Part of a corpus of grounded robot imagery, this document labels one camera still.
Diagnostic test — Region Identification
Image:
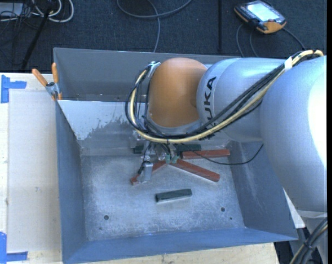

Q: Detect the red-brown flat block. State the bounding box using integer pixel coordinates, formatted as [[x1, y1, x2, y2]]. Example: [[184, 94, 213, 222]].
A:
[[170, 159, 221, 183], [181, 148, 231, 160], [129, 159, 167, 186]]

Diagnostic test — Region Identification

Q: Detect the grey metal bin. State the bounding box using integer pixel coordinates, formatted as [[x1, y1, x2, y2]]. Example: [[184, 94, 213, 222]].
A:
[[52, 47, 299, 264]]

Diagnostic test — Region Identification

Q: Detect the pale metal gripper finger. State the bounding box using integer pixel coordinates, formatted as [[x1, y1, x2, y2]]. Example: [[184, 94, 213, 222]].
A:
[[141, 161, 155, 183]]

